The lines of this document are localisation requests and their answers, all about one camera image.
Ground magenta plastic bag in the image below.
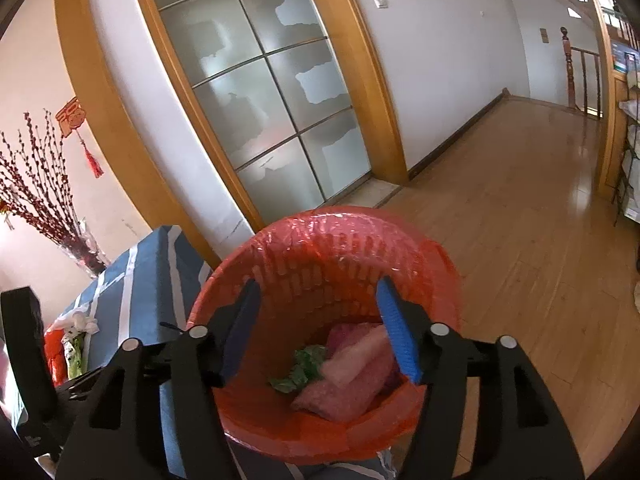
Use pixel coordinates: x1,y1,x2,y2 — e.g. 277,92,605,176
292,323,396,422

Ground red plastic bag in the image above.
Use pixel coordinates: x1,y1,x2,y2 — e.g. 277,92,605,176
44,327,68,387

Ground white tissue paper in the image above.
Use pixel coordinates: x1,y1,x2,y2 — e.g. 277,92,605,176
60,310,100,340

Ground red trash basket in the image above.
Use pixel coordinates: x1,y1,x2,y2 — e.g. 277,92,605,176
189,206,460,465

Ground blue white striped tablecloth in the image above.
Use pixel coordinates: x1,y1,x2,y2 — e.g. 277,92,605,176
58,226,397,479

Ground glass vase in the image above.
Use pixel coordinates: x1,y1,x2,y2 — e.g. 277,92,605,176
58,218,111,278

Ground red berry branches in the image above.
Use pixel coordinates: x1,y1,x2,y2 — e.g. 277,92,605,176
1,110,80,248

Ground red hanging tassel ornament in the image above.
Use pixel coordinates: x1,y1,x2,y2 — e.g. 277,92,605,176
55,96,104,179

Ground frosted glass sliding door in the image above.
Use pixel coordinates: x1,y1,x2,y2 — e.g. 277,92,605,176
155,0,370,222

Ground wooden stair railing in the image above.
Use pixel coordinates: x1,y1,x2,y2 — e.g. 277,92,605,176
560,27,603,120

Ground wooden display shelf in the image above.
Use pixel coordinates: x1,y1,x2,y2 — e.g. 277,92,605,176
596,0,639,223

